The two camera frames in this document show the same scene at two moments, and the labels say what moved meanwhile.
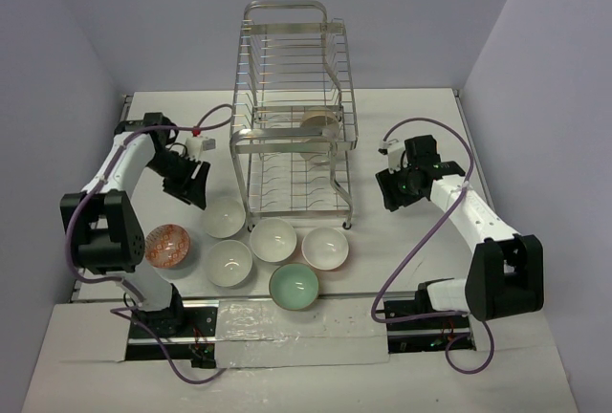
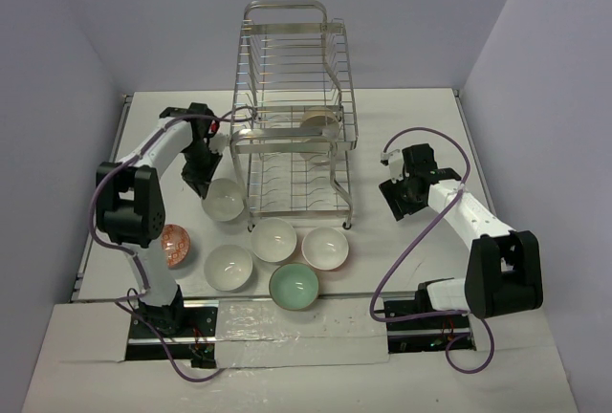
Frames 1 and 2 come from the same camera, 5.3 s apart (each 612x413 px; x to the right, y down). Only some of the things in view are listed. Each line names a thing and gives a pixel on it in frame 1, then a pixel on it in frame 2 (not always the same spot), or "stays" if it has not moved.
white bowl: x=229 y=263 stays
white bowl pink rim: x=325 y=249 stays
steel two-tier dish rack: x=294 y=112 stays
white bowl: x=224 y=217 to x=224 y=200
